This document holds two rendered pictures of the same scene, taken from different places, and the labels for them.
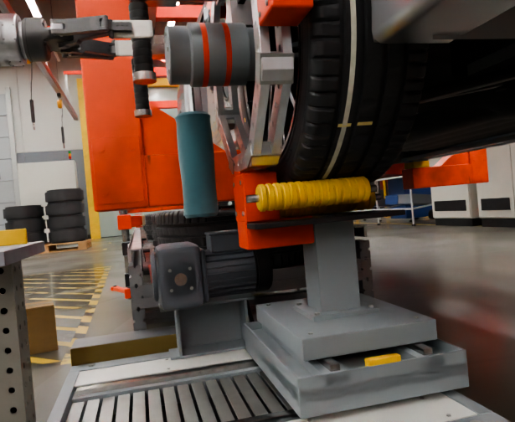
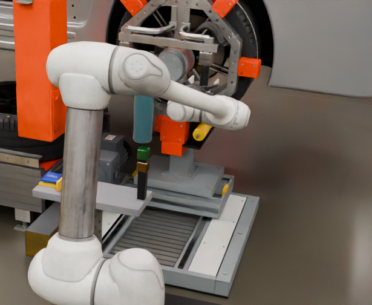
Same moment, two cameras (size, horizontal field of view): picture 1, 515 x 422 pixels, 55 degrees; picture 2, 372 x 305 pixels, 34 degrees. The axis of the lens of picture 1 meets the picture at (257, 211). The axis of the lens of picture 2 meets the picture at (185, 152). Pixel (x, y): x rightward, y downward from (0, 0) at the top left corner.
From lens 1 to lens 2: 257 cm
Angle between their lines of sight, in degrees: 65
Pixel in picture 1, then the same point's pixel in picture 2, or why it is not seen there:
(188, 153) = (150, 110)
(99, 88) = not seen: hidden behind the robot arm
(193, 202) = (148, 135)
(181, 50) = (184, 70)
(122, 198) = (62, 129)
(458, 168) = not seen: outside the picture
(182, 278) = (117, 173)
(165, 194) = not seen: hidden behind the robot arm
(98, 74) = (55, 43)
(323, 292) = (189, 165)
